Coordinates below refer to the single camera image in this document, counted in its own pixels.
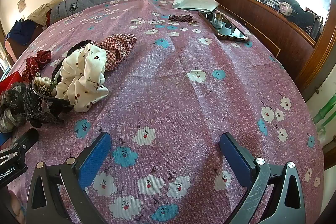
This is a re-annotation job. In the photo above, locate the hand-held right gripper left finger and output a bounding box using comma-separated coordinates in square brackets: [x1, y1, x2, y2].
[26, 132, 112, 224]

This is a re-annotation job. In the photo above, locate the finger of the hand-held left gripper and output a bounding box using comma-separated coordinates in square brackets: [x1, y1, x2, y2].
[0, 132, 13, 147]
[5, 128, 39, 159]

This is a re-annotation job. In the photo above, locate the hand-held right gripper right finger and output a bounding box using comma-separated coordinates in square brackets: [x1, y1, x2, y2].
[219, 132, 306, 224]

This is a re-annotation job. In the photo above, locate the grey scrunchie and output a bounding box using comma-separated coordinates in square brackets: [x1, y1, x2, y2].
[0, 106, 25, 134]

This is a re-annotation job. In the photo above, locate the black fabric bow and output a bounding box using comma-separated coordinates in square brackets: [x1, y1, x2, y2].
[25, 105, 65, 128]

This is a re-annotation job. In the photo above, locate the black lace scrunchie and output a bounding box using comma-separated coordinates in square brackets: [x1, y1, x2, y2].
[0, 82, 42, 119]

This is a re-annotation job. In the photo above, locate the black hair claw clip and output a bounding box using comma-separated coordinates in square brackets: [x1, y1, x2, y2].
[31, 80, 74, 112]

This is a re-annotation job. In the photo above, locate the red box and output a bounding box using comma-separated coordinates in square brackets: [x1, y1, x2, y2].
[0, 71, 24, 95]

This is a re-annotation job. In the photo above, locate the pearl hair tie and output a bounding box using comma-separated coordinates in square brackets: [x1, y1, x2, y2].
[34, 76, 53, 88]

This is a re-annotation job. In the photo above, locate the red polka dot bow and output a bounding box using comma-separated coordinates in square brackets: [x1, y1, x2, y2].
[21, 50, 52, 82]

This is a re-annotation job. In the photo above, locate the white cherry print scrunchie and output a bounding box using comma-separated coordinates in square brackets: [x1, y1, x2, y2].
[55, 43, 109, 112]

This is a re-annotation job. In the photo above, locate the black ruffled scrunchie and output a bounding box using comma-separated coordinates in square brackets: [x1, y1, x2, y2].
[67, 40, 92, 56]

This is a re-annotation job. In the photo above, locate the red plaid scrunchie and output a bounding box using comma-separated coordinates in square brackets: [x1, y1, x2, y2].
[98, 33, 137, 72]

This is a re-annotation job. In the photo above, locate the brown armchair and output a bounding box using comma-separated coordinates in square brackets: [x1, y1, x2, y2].
[5, 25, 45, 64]

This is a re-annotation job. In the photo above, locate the blue cloth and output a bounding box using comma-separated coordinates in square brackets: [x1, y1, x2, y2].
[7, 20, 36, 45]

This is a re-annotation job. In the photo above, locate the pink floral bedsheet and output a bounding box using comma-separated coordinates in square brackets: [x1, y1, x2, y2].
[5, 0, 326, 224]

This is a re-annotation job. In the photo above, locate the beige cloth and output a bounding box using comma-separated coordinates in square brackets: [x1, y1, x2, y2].
[28, 3, 51, 26]

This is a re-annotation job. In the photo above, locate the smartphone in brown case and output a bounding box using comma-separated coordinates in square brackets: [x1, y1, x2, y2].
[198, 11, 250, 43]

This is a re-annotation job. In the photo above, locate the wooden headboard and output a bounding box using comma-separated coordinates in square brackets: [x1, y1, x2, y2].
[201, 0, 336, 93]

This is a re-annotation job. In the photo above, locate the maroon leaf hair clip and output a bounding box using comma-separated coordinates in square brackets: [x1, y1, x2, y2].
[168, 14, 193, 22]

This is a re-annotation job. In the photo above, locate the pink round case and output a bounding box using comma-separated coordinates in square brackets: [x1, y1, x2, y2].
[279, 3, 292, 16]

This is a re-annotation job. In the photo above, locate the black cloth pile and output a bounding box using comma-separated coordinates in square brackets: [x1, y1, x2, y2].
[276, 0, 319, 30]

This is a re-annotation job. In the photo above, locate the white paper envelope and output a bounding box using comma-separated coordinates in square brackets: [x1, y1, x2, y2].
[172, 0, 220, 12]

